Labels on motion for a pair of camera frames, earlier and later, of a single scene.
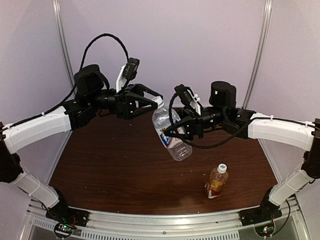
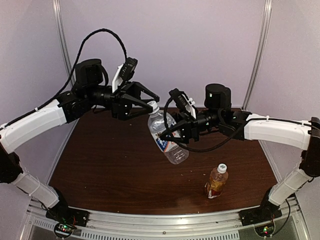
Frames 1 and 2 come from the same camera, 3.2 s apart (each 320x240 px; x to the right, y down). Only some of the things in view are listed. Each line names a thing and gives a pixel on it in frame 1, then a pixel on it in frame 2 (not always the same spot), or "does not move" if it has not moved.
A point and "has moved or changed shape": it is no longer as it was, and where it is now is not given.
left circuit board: [63, 230] does not move
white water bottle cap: [159, 100] has moved or changed shape
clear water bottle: [164, 119] has moved or changed shape
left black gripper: [125, 100] does not move
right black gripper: [193, 123] does not move
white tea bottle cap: [222, 168] does not move
